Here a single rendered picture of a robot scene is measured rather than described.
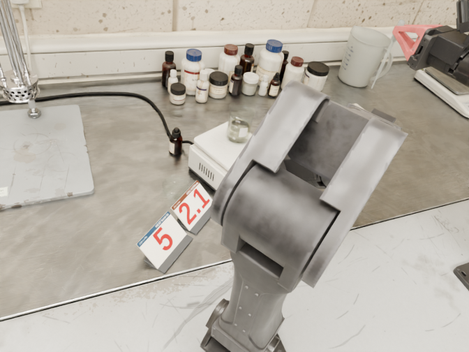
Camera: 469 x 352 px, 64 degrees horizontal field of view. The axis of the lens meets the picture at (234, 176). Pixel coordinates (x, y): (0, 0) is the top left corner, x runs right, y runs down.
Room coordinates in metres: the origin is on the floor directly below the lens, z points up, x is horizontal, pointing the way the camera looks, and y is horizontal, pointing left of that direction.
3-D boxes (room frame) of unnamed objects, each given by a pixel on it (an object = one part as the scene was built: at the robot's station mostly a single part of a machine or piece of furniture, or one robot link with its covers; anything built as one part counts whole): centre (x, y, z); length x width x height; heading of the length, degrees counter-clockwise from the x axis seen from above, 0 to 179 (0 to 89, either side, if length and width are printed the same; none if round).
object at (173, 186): (0.53, 0.12, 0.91); 0.06 x 0.06 x 0.02
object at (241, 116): (0.64, 0.01, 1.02); 0.06 x 0.05 x 0.08; 55
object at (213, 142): (0.62, 0.02, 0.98); 0.12 x 0.12 x 0.01; 54
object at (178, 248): (0.39, 0.10, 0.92); 0.09 x 0.06 x 0.04; 160
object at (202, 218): (0.48, 0.06, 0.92); 0.09 x 0.06 x 0.04; 160
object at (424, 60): (0.70, -0.34, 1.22); 0.10 x 0.07 x 0.07; 132
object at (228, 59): (1.01, 0.08, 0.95); 0.06 x 0.06 x 0.11
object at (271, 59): (1.04, -0.03, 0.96); 0.07 x 0.07 x 0.13
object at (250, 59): (1.04, 0.03, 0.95); 0.04 x 0.04 x 0.11
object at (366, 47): (1.17, -0.33, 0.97); 0.18 x 0.13 x 0.15; 39
